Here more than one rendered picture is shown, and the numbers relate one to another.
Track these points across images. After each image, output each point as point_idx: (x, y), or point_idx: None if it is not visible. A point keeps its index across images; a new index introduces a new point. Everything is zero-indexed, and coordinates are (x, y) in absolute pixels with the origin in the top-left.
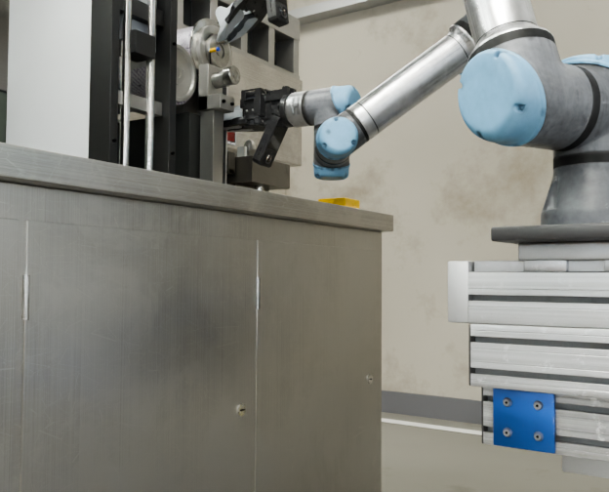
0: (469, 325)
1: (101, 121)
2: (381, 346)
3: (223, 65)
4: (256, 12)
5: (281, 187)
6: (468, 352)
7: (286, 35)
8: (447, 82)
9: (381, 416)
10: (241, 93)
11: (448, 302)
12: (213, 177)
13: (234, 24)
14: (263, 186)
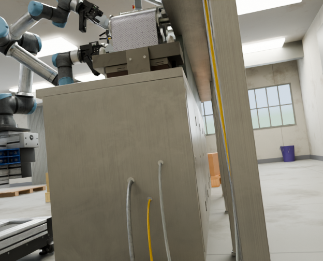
0: (34, 148)
1: None
2: (47, 158)
3: (109, 34)
4: (92, 21)
5: (96, 69)
6: (34, 154)
7: None
8: (19, 62)
9: (49, 196)
10: (103, 46)
11: (38, 142)
12: None
13: (101, 26)
14: (105, 71)
